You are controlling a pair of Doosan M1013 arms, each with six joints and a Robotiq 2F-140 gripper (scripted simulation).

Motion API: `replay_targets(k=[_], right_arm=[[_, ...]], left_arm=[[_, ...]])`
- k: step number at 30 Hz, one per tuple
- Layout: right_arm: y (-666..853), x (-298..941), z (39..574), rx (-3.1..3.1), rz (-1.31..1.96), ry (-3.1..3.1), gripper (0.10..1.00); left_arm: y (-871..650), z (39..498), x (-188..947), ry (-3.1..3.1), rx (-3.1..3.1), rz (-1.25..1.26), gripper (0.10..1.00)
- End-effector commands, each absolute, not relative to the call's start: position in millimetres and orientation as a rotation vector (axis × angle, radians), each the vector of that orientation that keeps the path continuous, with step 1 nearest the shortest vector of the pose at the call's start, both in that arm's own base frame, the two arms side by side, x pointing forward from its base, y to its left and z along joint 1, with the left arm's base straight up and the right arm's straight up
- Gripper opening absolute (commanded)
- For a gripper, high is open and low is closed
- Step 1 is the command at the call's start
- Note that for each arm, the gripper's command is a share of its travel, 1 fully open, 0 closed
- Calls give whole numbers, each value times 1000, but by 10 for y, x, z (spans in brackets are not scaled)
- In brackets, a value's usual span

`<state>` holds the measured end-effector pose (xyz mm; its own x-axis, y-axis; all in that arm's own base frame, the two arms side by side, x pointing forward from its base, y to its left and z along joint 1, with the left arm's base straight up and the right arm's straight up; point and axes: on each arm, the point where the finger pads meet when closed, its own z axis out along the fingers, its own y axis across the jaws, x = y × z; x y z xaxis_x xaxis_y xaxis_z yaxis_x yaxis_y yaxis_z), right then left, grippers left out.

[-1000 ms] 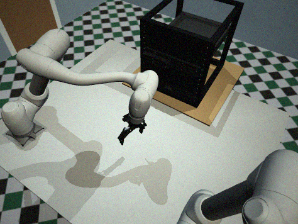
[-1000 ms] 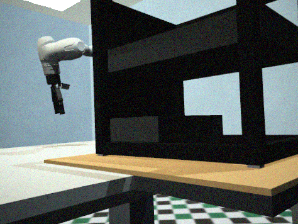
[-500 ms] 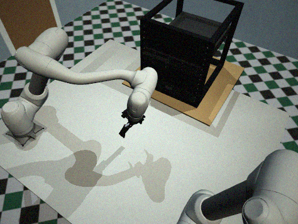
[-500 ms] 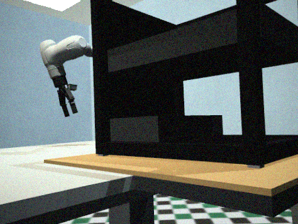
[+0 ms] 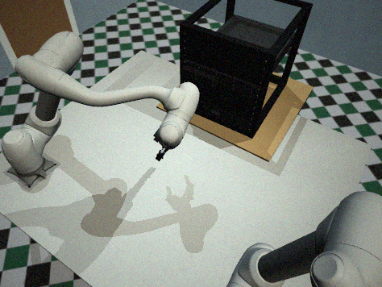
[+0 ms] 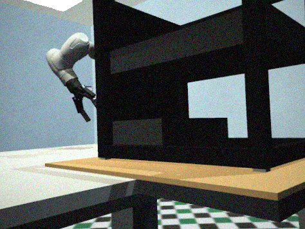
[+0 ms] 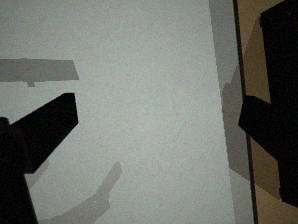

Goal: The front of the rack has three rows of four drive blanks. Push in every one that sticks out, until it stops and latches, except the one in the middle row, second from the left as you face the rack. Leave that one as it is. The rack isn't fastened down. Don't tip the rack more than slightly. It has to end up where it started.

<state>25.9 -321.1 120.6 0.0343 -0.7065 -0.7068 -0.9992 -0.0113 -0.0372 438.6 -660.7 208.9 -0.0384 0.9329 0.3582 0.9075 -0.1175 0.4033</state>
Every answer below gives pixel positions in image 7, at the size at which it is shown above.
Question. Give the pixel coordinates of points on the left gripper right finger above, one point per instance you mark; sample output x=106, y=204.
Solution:
x=273, y=129

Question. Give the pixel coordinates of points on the black metal rack frame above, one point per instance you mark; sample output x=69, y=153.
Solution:
x=280, y=35

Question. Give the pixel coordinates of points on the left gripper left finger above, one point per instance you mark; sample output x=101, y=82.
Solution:
x=24, y=146

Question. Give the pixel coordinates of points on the tan wooden board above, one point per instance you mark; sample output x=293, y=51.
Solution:
x=268, y=207

